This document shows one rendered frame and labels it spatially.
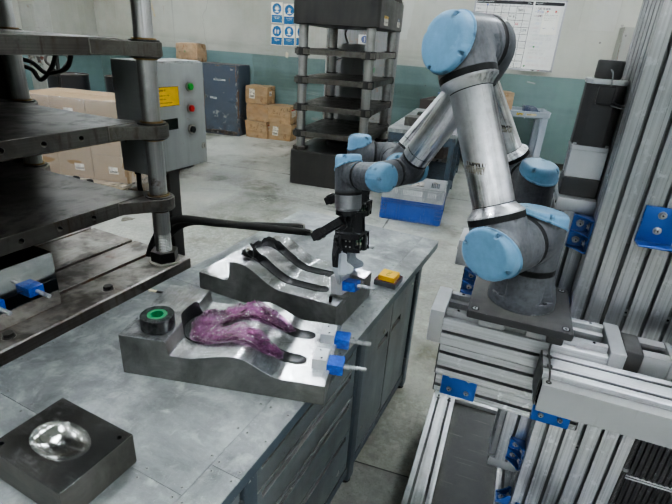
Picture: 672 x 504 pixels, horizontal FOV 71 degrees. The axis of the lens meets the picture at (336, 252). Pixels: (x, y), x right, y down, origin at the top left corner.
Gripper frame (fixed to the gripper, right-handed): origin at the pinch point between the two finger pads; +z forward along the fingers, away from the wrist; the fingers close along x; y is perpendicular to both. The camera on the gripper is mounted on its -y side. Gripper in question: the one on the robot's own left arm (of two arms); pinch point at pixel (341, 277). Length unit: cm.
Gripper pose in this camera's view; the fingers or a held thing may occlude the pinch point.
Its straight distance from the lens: 138.0
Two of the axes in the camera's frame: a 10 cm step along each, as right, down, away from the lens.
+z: 0.0, 9.7, 2.3
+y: 9.0, 1.0, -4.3
